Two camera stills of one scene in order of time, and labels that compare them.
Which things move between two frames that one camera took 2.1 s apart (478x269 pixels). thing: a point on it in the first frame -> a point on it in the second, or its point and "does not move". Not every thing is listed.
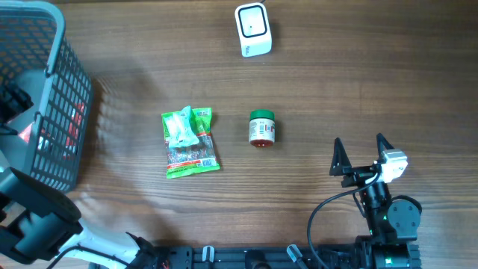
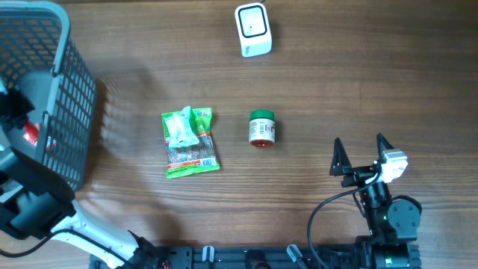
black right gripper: (341, 165) does not move
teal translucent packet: (180, 129) does not move
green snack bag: (193, 159) does not move
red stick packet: (76, 113) -> (31, 132)
